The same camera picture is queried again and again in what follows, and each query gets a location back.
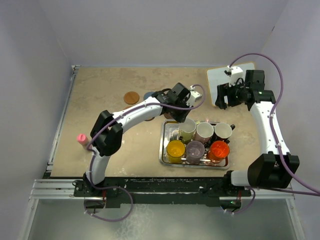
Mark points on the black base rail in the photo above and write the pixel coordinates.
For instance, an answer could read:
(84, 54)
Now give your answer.
(116, 191)

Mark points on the light brown wooden coaster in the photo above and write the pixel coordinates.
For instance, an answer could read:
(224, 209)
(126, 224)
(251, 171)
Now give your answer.
(131, 97)

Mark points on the orange translucent cup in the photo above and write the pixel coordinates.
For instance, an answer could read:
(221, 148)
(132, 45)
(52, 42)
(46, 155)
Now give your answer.
(218, 151)

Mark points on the purple translucent cup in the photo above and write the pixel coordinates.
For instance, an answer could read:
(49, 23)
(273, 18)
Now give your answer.
(194, 152)

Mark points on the pink mug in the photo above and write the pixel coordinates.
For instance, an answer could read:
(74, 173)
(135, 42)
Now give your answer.
(204, 132)

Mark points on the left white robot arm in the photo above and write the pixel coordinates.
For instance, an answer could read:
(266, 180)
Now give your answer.
(107, 132)

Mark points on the yellow black-rimmed coaster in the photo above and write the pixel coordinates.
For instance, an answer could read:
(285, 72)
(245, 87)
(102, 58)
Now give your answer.
(149, 119)

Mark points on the silver metal tray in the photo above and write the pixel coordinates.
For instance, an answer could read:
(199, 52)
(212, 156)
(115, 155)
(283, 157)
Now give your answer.
(169, 132)

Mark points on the yellow translucent cup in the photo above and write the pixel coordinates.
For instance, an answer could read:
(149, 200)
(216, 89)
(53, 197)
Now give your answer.
(175, 151)

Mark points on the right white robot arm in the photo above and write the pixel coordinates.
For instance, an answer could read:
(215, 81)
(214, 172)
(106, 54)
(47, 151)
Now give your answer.
(270, 169)

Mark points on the black mug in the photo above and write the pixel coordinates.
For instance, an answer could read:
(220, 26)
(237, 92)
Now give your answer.
(223, 131)

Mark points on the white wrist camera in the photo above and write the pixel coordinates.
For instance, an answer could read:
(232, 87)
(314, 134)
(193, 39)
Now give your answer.
(195, 96)
(234, 73)

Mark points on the pink cylinder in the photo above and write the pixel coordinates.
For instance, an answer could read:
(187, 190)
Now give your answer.
(82, 140)

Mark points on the yellow-green mug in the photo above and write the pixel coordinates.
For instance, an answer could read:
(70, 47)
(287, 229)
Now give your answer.
(187, 130)

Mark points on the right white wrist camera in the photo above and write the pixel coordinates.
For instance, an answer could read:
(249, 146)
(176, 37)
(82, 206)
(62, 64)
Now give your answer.
(234, 73)

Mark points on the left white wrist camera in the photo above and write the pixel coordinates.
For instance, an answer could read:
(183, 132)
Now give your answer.
(195, 96)

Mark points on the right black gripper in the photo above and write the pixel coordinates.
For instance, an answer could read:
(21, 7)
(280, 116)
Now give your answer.
(225, 90)

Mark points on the aluminium frame rail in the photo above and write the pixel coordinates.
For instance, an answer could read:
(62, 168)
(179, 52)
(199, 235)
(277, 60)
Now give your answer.
(56, 188)

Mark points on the white whiteboard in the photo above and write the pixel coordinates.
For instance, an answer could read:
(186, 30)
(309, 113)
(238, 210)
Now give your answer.
(216, 77)

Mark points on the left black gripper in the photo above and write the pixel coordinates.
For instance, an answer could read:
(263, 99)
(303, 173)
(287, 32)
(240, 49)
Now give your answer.
(180, 118)

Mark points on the blue coaster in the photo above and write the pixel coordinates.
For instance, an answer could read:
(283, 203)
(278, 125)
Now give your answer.
(147, 95)

